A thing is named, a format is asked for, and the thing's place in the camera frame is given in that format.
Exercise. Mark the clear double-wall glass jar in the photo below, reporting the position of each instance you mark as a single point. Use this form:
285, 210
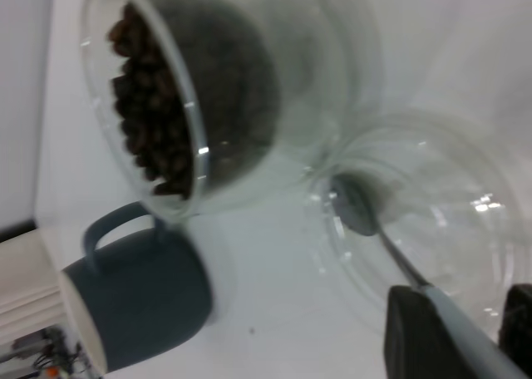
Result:
307, 84

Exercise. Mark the white shelf unit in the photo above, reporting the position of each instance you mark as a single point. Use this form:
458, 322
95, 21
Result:
29, 279

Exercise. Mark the dark grey ceramic mug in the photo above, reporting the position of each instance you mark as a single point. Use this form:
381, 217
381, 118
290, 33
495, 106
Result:
145, 287

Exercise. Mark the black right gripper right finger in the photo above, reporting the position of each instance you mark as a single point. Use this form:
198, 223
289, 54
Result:
519, 321

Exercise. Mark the clear round glass lid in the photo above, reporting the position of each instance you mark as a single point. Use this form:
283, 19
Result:
457, 179

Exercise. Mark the roasted coffee beans heap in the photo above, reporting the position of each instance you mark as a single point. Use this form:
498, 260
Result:
149, 104

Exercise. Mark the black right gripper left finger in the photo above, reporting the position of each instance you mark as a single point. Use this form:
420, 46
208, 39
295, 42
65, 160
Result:
415, 346

